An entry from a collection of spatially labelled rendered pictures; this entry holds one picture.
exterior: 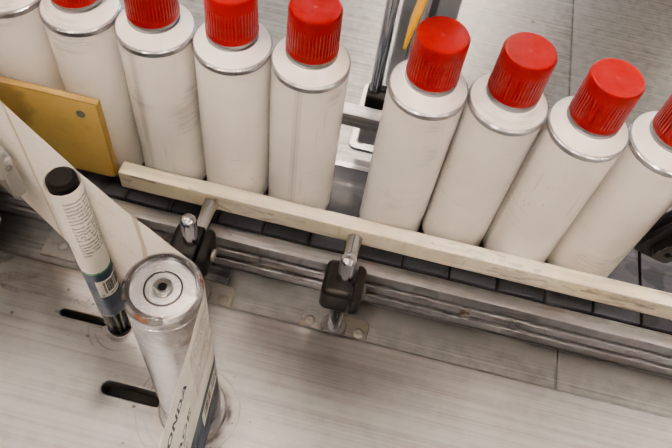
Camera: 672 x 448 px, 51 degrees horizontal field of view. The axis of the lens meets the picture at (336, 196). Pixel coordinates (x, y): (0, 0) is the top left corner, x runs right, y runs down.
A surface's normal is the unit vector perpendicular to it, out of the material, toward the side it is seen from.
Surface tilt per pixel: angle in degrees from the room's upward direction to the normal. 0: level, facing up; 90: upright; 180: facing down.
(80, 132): 90
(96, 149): 90
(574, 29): 0
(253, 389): 0
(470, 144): 90
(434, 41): 2
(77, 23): 42
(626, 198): 90
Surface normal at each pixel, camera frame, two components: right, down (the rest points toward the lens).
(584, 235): -0.80, 0.46
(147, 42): 0.05, 0.14
